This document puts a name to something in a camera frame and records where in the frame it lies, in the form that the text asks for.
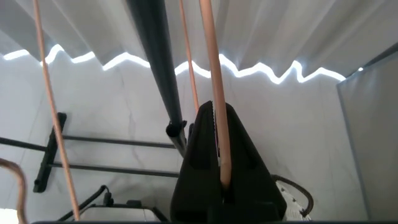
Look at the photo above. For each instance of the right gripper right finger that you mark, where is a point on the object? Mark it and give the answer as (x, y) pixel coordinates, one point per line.
(255, 193)

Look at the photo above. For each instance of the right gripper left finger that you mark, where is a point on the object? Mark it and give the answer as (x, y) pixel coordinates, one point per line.
(199, 186)

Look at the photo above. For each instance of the pink clothes hanger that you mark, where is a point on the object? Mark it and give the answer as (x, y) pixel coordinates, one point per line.
(217, 93)
(58, 124)

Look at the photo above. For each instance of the white laundry basket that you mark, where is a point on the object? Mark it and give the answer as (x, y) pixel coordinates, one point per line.
(292, 205)

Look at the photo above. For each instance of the black clothes rack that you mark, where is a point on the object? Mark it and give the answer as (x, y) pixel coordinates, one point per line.
(157, 62)

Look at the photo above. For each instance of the white curtain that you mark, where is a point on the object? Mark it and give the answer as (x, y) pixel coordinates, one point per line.
(280, 31)

